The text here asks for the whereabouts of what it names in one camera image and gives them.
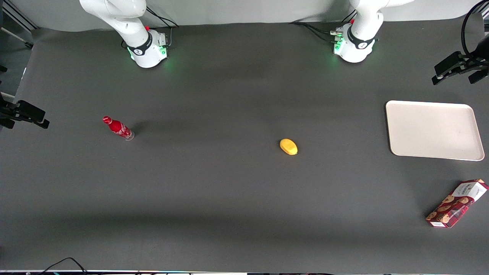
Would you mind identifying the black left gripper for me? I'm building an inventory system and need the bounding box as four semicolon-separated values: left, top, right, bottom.
431;36;489;86

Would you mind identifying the black arm base cable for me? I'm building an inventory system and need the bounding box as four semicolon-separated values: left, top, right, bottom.
145;6;179;48
288;10;358;43

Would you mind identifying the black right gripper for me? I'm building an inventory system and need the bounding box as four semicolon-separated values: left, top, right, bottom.
0;94;50;129

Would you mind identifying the red cola bottle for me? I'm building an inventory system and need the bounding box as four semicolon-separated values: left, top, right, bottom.
102;116;135;141

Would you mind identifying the dark grey table mat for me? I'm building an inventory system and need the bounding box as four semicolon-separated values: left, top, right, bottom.
0;13;489;274

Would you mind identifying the thin black cable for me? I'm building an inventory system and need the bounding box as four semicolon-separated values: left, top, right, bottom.
38;257;89;275

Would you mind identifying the aluminium frame rail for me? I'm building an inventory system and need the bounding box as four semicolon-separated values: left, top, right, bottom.
0;0;39;50

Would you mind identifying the black left arm base cable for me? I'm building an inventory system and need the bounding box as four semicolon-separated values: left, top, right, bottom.
288;10;358;43

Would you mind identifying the black right arm base cable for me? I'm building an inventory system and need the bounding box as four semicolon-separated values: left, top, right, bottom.
145;6;179;48

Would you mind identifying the yellow lemon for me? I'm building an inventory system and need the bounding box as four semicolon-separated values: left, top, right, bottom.
279;138;298;156

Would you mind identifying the red cookie box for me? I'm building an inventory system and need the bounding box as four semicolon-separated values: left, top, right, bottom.
425;179;489;228

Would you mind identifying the white rectangular tray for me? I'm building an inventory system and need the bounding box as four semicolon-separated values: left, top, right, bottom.
385;100;485;162

